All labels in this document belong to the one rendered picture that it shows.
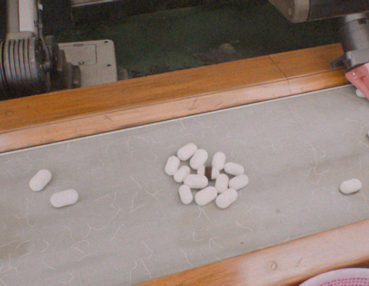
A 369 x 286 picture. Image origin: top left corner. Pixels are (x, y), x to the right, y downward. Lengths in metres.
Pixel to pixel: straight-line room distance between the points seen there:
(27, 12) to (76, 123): 0.32
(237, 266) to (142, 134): 0.30
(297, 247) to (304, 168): 0.17
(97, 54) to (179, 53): 0.96
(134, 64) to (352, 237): 1.84
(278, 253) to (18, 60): 0.61
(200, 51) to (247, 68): 1.54
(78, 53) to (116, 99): 0.74
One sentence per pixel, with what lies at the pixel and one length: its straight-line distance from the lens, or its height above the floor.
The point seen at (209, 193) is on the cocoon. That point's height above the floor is 0.76.
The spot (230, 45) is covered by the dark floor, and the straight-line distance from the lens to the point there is 2.46.
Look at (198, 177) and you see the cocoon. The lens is 0.62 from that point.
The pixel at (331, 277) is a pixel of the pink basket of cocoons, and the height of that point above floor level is 0.77.
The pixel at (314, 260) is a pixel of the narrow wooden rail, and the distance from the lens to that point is 0.56.
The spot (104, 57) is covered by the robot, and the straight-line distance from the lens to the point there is 1.45.
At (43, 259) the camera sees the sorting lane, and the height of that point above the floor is 0.74.
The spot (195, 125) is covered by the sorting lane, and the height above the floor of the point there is 0.74.
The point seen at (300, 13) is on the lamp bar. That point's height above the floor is 1.05.
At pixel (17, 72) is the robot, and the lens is 0.90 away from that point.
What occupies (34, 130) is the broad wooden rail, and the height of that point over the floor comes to 0.76.
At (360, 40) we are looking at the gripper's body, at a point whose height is 0.85.
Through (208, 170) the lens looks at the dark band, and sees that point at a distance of 0.63.
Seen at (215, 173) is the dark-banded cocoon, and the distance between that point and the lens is 0.63.
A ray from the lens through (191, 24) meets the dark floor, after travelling 2.66.
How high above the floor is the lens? 1.22
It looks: 43 degrees down
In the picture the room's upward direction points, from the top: straight up
